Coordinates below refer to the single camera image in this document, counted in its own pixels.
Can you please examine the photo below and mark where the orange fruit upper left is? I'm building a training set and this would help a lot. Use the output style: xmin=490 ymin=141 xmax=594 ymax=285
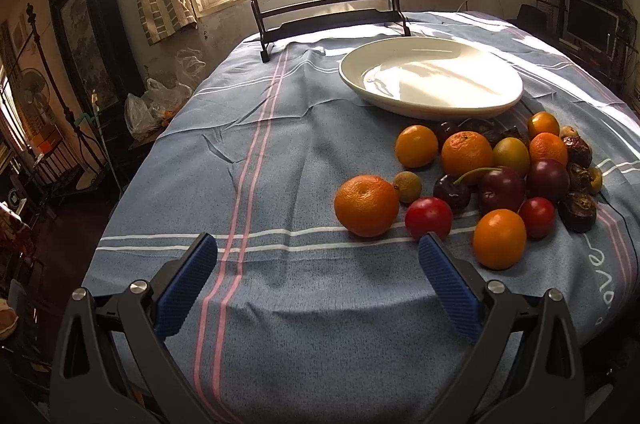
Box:
xmin=395 ymin=125 xmax=438 ymax=169

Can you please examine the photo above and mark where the dark cherry with stem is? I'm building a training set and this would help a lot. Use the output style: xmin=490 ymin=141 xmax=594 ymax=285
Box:
xmin=433 ymin=166 xmax=498 ymax=212

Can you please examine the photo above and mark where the yellow green plum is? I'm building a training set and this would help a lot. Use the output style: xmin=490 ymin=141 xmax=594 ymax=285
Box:
xmin=492 ymin=137 xmax=530 ymax=176

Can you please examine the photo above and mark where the bumpy large orange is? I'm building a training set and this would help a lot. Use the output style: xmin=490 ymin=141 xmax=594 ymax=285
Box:
xmin=440 ymin=131 xmax=494 ymax=177

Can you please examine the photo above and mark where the small bumpy mandarin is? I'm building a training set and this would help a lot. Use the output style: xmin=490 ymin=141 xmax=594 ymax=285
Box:
xmin=528 ymin=132 xmax=568 ymax=166

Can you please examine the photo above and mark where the small brown longan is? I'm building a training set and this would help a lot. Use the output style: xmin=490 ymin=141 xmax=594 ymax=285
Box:
xmin=393 ymin=171 xmax=422 ymax=205

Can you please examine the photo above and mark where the dark framed wall picture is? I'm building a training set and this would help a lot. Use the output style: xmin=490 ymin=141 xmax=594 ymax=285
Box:
xmin=49 ymin=0 xmax=144 ymax=113

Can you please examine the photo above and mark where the plastic bags pile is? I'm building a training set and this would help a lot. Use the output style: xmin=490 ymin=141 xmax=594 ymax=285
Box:
xmin=125 ymin=47 xmax=206 ymax=140

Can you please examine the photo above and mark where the dark wrinkled passion fruit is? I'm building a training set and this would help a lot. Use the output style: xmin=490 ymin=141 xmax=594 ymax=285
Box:
xmin=559 ymin=192 xmax=597 ymax=233

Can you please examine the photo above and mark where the white oval plate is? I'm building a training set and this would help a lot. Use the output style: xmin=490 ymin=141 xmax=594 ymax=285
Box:
xmin=340 ymin=36 xmax=524 ymax=120

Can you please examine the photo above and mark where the dark red plum right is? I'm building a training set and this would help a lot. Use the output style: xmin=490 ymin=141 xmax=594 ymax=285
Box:
xmin=526 ymin=159 xmax=570 ymax=203

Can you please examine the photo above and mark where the large mandarin orange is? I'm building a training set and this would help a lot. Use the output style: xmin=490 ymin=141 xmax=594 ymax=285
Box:
xmin=334 ymin=175 xmax=399 ymax=238

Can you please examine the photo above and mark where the dark red plum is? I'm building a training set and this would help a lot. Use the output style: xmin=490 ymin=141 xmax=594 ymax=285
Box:
xmin=478 ymin=166 xmax=526 ymax=214
xmin=526 ymin=159 xmax=570 ymax=203

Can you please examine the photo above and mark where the red cherry tomato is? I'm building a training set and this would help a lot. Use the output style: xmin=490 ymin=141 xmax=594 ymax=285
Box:
xmin=518 ymin=197 xmax=555 ymax=240
xmin=405 ymin=197 xmax=454 ymax=240

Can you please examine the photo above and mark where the small orange top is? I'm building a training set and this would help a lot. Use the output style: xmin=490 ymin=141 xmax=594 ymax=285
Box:
xmin=527 ymin=111 xmax=560 ymax=139

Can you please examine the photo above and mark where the blue striped tablecloth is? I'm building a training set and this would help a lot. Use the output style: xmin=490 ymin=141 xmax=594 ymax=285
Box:
xmin=84 ymin=13 xmax=639 ymax=423

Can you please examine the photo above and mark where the television monitor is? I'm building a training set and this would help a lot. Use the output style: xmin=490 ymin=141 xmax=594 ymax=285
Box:
xmin=558 ymin=0 xmax=620 ymax=59

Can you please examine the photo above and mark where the smooth orange fruit front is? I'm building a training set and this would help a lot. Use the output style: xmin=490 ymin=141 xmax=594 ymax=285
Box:
xmin=472 ymin=209 xmax=527 ymax=270

